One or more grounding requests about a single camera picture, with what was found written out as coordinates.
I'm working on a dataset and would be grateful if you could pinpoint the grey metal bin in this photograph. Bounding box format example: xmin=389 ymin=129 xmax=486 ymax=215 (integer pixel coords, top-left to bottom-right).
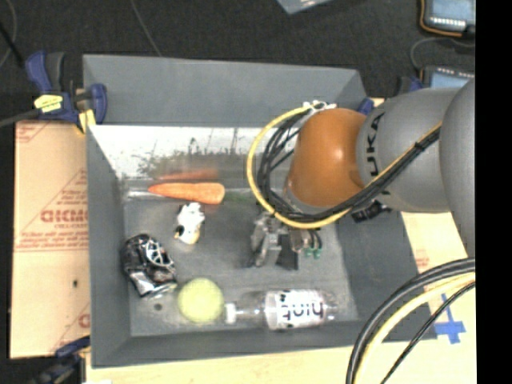
xmin=82 ymin=54 xmax=438 ymax=368

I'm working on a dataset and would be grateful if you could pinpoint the black crumpled packet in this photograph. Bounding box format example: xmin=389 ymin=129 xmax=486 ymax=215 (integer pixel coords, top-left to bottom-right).
xmin=119 ymin=234 xmax=179 ymax=298

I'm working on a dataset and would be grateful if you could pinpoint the clear plastic bottle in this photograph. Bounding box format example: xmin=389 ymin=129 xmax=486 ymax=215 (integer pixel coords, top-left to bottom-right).
xmin=223 ymin=288 xmax=339 ymax=332

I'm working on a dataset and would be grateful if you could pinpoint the white toy animal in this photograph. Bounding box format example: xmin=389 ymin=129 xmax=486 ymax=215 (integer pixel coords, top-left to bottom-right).
xmin=172 ymin=202 xmax=206 ymax=246

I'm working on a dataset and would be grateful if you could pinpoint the orange toy carrot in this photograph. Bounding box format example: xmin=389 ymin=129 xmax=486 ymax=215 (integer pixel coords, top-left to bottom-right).
xmin=146 ymin=181 xmax=257 ymax=206

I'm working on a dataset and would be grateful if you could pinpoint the black cylinder on white bracket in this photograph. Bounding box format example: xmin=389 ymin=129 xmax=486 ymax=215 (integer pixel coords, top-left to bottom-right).
xmin=350 ymin=200 xmax=393 ymax=225

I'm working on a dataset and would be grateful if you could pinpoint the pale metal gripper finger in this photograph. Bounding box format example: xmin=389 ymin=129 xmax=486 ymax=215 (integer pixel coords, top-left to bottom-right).
xmin=262 ymin=234 xmax=280 ymax=267
xmin=246 ymin=230 xmax=266 ymax=269

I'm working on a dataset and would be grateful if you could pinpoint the yellow-green tennis ball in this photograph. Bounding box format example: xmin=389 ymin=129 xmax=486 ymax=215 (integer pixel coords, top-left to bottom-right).
xmin=176 ymin=277 xmax=226 ymax=323

